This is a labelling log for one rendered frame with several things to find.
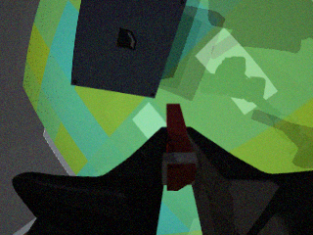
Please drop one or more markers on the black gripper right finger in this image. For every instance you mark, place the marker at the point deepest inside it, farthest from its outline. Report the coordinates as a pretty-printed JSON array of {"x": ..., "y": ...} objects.
[{"x": 234, "y": 198}]

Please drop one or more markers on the dark red peg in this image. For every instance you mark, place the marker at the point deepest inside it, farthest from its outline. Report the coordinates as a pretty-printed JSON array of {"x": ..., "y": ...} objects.
[{"x": 179, "y": 164}]

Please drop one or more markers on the dark navy sloped panel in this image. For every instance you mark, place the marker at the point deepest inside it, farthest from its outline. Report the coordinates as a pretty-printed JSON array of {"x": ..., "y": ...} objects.
[{"x": 122, "y": 45}]

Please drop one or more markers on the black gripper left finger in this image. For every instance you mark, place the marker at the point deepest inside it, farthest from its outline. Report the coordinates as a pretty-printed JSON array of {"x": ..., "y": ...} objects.
[{"x": 126, "y": 200}]

